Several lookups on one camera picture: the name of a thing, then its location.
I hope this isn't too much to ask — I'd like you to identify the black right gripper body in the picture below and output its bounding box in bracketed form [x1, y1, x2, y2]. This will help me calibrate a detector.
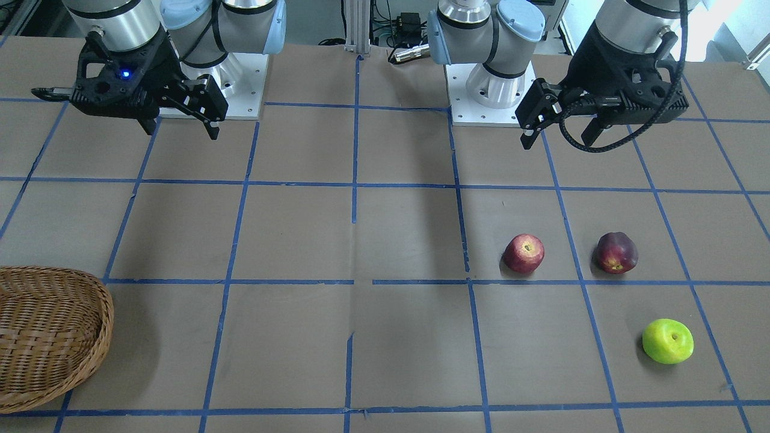
[31, 28, 189, 118]

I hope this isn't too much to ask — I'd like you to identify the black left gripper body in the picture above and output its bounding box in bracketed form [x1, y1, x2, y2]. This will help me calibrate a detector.
[558, 24, 677, 125]

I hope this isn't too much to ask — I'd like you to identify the dark red apple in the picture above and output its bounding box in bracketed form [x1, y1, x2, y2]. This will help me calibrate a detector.
[593, 232, 639, 275]

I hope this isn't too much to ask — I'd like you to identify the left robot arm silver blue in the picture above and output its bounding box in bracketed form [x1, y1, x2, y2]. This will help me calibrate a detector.
[427, 1, 697, 153]

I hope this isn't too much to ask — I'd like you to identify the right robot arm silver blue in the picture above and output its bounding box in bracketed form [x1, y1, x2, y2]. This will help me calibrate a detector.
[31, 1, 287, 140]

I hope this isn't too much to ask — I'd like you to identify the brown wicker basket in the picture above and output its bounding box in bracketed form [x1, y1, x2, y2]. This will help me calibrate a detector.
[1, 266, 115, 414]

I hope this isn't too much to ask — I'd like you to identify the green apple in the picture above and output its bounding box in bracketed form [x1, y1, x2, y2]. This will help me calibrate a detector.
[641, 318, 695, 365]

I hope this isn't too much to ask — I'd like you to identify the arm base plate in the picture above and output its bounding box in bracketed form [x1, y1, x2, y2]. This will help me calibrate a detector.
[180, 53, 271, 120]
[445, 63, 536, 128]

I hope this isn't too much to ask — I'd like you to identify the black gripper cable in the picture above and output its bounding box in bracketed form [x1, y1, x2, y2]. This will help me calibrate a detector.
[558, 0, 690, 153]

